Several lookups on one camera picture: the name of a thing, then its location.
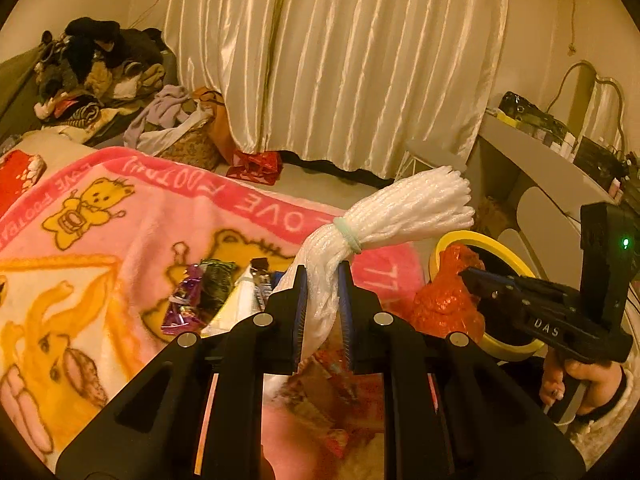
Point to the person's right forearm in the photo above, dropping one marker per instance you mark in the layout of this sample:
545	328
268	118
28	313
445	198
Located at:
615	420

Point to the orange bag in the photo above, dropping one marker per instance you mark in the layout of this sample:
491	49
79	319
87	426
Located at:
220	125

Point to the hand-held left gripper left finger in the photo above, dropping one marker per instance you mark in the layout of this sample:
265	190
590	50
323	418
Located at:
300	310

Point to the red patterned wrapper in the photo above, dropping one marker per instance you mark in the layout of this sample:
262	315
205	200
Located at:
340	390

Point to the lavender cloth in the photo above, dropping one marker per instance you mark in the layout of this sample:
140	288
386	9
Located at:
165	105

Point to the wavy frame mirror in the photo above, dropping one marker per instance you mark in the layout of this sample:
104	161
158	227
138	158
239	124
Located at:
607	105

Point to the leopard print basket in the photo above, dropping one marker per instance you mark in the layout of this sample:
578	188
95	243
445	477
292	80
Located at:
192	150

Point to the patterned paper bag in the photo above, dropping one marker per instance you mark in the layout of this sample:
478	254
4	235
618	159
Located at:
495	217

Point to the olive green bedsheet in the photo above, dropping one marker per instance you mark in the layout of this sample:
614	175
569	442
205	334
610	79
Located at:
20	85

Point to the white vanity desk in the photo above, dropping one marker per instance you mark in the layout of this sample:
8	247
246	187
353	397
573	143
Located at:
525	145

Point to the black box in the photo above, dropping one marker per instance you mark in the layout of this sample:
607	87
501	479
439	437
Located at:
597	157

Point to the person's right hand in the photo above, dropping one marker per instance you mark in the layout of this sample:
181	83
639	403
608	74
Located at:
595	385

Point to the pink printed blanket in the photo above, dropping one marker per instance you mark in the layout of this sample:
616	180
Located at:
125	240

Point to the white chair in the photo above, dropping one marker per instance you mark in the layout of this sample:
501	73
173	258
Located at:
545	215

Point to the purple foil wrapper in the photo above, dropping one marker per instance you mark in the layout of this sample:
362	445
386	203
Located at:
185	300

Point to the red cushion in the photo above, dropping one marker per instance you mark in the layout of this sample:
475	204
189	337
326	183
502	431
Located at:
15	180

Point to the pile of clothes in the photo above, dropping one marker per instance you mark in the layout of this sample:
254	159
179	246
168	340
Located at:
95	70

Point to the black glossy bag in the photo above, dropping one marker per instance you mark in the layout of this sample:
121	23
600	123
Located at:
530	110

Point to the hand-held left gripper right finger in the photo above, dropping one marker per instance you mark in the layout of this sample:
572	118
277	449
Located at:
345	310

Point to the brown snack wrapper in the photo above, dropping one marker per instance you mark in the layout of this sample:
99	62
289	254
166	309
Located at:
261	280

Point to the green snack wrapper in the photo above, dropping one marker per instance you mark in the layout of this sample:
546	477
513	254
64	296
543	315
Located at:
217	280

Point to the white packet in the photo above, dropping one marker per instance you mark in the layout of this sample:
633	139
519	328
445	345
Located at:
242	300

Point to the red plastic bag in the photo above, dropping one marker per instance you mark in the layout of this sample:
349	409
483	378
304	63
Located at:
445	300

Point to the cream satin curtain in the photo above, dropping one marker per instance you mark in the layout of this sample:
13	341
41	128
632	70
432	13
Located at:
340	60

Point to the yellow trash bin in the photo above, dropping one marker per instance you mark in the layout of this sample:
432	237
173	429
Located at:
500	347

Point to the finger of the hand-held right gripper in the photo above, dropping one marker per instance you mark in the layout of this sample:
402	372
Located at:
485	282

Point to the red shopping bag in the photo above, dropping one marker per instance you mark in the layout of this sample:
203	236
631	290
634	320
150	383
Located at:
255	165

